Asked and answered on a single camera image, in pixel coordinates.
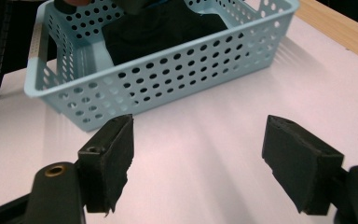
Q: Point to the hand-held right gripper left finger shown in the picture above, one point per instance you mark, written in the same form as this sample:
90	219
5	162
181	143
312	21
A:
108	161

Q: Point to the black shorts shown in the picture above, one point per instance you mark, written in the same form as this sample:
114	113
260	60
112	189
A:
155	34

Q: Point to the wooden table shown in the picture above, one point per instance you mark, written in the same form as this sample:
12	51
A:
338	28

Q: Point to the white board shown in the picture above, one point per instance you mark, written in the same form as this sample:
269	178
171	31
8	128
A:
214	140

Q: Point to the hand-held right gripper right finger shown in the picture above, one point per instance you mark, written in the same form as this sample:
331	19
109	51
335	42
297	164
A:
301	165

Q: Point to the light blue perforated plastic basket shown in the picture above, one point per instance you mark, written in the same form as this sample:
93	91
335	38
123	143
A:
174	77

